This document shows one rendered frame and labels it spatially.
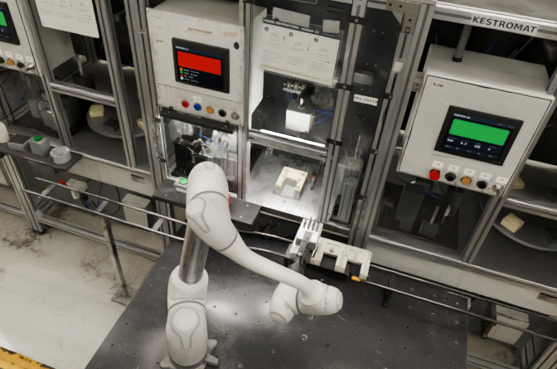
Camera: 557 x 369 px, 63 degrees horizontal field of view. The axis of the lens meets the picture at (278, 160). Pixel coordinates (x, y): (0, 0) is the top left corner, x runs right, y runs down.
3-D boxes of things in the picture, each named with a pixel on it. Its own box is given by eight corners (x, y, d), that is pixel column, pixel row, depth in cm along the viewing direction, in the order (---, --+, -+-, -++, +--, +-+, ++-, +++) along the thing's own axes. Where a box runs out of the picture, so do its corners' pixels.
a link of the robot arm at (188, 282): (165, 323, 190) (167, 279, 207) (203, 322, 194) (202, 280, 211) (186, 191, 144) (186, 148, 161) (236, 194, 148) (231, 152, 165)
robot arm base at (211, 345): (208, 386, 180) (207, 380, 176) (158, 367, 184) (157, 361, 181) (226, 345, 193) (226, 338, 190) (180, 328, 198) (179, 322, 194)
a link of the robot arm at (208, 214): (242, 241, 145) (238, 211, 155) (211, 210, 134) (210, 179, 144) (207, 258, 148) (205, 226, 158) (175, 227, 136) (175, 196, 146)
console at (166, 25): (155, 109, 206) (142, 10, 177) (184, 80, 227) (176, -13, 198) (239, 130, 197) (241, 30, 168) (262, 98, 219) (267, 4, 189)
